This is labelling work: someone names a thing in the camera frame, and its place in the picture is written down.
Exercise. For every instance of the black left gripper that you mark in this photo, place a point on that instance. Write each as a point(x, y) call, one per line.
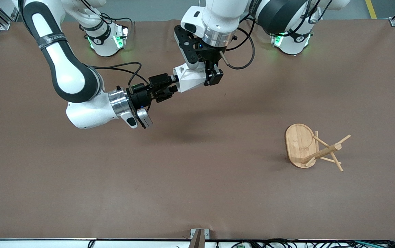
point(210, 57)

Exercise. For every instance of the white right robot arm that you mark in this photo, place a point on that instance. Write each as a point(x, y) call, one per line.
point(63, 69)

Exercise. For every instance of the grey metal camera mount bracket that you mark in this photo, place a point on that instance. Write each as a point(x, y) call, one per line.
point(199, 237)

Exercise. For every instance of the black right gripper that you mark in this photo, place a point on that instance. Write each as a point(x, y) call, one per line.
point(139, 96)

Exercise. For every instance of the white faceted cup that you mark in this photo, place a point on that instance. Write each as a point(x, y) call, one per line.
point(190, 81)

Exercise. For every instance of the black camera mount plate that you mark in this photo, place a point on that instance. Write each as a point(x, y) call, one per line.
point(183, 38)

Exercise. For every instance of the wooden cup rack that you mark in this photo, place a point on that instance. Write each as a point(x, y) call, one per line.
point(299, 144)

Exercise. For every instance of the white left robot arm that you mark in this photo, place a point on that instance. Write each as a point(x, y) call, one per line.
point(283, 13)

